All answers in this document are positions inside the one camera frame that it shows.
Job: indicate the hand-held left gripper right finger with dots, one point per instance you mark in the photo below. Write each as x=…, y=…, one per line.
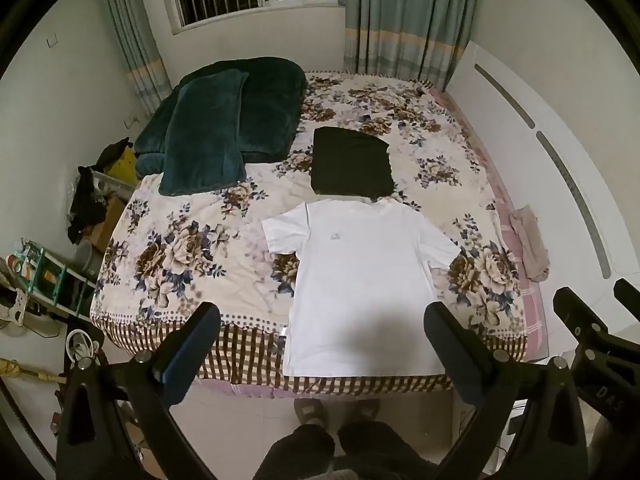
x=450, y=351

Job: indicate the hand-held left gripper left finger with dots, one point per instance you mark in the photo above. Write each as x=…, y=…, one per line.
x=185, y=356

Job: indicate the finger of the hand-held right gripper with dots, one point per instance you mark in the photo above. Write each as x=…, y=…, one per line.
x=629, y=296
x=575, y=312

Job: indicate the white t-shirt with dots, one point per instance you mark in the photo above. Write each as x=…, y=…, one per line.
x=360, y=285

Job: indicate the beige crumpled cloth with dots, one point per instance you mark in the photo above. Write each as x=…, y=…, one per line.
x=531, y=245

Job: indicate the floral bed blanket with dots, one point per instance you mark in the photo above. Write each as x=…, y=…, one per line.
x=200, y=255

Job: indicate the brown slipper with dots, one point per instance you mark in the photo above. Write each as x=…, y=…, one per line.
x=366, y=410
x=310, y=412

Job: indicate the person's right leg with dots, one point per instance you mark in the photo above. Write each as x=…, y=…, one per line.
x=385, y=447

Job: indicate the person's leg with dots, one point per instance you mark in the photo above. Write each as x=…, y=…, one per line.
x=297, y=455
x=385, y=447

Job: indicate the grey bucket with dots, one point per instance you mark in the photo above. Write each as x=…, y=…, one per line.
x=89, y=260

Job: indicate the person's left leg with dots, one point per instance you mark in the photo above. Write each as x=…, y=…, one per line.
x=297, y=455

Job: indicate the teal storage rack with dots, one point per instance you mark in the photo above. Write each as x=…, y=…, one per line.
x=55, y=280

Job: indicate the cardboard box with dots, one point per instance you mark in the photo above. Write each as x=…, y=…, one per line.
x=107, y=220

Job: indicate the wooden broom stick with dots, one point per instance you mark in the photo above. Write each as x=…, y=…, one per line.
x=27, y=371

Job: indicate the black hanging garment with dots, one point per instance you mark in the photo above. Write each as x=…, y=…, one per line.
x=86, y=205

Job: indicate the black folded garment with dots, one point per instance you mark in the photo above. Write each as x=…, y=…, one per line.
x=350, y=165

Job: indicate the white headboard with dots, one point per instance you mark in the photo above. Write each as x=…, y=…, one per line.
x=550, y=100

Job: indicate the black bag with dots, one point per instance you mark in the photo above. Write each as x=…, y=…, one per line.
x=112, y=152

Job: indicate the dark green pillow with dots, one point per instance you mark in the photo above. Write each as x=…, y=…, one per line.
x=205, y=135

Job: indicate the dark green blanket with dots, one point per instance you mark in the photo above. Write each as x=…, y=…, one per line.
x=270, y=105

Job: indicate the grey-green striped curtain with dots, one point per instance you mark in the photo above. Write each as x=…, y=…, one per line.
x=135, y=35
x=410, y=15

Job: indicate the white wall socket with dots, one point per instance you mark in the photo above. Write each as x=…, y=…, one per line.
x=131, y=121

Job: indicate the white wall switch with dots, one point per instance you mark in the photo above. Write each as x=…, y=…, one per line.
x=52, y=41

